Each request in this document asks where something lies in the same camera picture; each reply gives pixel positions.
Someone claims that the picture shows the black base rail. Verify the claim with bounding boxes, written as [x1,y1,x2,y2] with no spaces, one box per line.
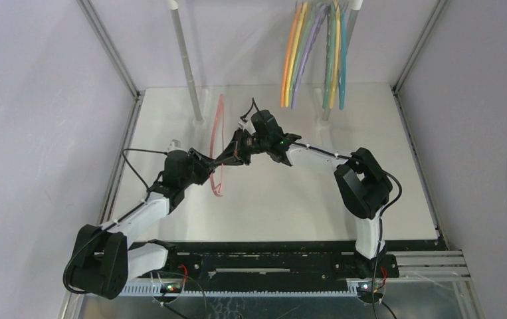
[141,240,447,294]

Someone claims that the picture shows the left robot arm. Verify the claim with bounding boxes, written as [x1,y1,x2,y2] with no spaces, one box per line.
[62,149,220,300]

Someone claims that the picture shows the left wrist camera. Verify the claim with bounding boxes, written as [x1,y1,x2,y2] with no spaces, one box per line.
[167,139,183,152]

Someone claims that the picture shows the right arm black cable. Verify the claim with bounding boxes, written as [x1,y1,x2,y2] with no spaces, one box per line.
[240,97,404,319]

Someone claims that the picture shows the aluminium frame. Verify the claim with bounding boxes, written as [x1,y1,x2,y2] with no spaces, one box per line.
[59,0,487,319]

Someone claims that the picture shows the orange plain hanger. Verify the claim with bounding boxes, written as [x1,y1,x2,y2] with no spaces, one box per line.
[280,2,301,108]

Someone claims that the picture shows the left circuit board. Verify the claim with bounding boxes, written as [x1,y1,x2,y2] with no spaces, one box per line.
[159,283,183,296]

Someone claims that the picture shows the white clothes rack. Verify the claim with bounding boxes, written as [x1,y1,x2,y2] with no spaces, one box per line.
[166,1,363,126]

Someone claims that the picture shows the yellow wavy hanger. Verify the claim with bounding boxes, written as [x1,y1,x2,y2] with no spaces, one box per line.
[328,1,341,110]

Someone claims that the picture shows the circuit board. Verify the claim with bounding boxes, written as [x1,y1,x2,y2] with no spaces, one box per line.
[356,284,381,294]
[159,283,183,296]

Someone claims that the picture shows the purple wavy hanger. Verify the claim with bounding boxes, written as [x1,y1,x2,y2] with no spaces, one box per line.
[291,3,328,110]

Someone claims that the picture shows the right circuit board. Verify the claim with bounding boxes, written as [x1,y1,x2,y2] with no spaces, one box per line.
[356,284,381,294]

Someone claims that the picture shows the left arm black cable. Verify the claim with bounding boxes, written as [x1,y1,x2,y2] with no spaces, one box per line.
[62,148,169,295]

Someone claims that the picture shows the pink plain hanger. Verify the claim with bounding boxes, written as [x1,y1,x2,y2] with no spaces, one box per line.
[209,94,225,197]

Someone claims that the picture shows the blue wavy hanger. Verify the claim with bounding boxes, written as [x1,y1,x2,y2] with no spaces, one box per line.
[338,5,349,110]

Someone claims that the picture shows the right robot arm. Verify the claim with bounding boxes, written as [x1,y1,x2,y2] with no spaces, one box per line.
[214,110,393,276]

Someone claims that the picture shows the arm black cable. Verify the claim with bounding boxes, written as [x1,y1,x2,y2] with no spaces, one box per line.
[62,148,169,295]
[240,97,404,319]

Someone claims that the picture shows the green wavy hanger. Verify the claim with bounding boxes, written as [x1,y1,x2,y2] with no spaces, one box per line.
[322,1,337,110]

